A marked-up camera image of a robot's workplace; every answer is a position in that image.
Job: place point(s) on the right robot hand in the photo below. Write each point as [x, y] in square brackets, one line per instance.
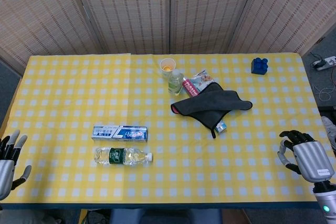
[312, 158]

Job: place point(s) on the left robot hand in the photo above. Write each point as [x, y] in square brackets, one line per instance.
[6, 166]

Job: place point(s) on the blue white toothpaste box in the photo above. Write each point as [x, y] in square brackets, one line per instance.
[119, 133]

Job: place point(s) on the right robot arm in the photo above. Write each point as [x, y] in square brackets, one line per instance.
[325, 203]

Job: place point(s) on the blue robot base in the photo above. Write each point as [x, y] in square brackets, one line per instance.
[126, 216]

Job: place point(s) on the plastic food wrap box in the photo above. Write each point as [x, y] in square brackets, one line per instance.
[191, 87]

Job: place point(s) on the grey white shoe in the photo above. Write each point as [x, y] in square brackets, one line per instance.
[329, 129]

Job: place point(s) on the white power strip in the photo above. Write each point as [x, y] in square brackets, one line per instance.
[326, 62]

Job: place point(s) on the yellow white checked tablecloth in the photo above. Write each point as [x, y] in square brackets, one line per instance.
[78, 90]

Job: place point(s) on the blue toy building block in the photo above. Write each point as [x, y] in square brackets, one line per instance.
[259, 66]

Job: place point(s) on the green label water bottle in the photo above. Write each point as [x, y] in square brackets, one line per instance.
[118, 156]

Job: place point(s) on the dark grey cloth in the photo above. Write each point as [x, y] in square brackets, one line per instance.
[210, 106]

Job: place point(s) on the small light green label bottle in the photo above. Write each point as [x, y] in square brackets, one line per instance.
[175, 82]

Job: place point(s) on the white paper cup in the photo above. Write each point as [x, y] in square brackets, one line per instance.
[167, 67]

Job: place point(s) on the woven folding screen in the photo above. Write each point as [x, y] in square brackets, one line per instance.
[157, 9]

